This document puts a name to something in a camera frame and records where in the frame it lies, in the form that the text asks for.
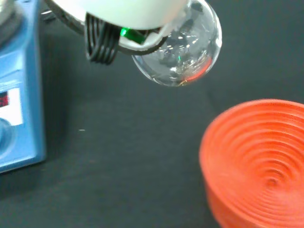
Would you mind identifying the orange ribbed flask ring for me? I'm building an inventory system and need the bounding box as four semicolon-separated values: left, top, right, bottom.
199;99;304;228

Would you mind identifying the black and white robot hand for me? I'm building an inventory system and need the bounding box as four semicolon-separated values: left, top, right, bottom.
44;0;192;65

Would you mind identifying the heater with blue base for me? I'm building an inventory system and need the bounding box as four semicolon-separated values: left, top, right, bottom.
0;0;46;174

